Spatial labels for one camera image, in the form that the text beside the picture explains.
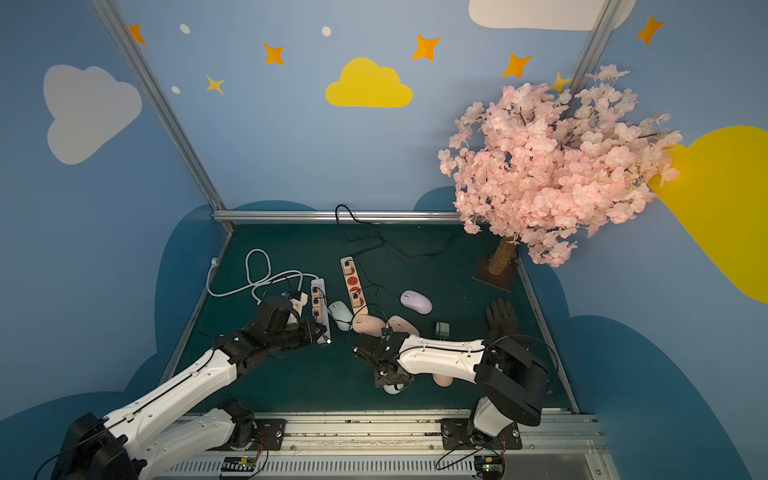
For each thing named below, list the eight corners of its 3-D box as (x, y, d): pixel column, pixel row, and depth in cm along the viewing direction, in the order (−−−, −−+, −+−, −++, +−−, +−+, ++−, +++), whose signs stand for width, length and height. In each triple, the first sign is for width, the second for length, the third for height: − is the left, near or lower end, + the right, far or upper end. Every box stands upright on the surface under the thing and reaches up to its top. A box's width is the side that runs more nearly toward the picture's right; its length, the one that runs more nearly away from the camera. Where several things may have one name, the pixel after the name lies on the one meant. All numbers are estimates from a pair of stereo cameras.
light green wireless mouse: (342, 334, 94) (341, 330, 91) (326, 311, 99) (324, 306, 96) (358, 324, 96) (357, 320, 93) (341, 302, 101) (340, 296, 99)
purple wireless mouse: (398, 301, 102) (398, 298, 100) (406, 290, 104) (406, 286, 103) (427, 317, 98) (428, 314, 96) (434, 305, 101) (435, 301, 99)
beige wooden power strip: (353, 317, 96) (352, 308, 91) (341, 268, 108) (339, 258, 104) (368, 313, 97) (367, 304, 92) (354, 264, 109) (353, 255, 105)
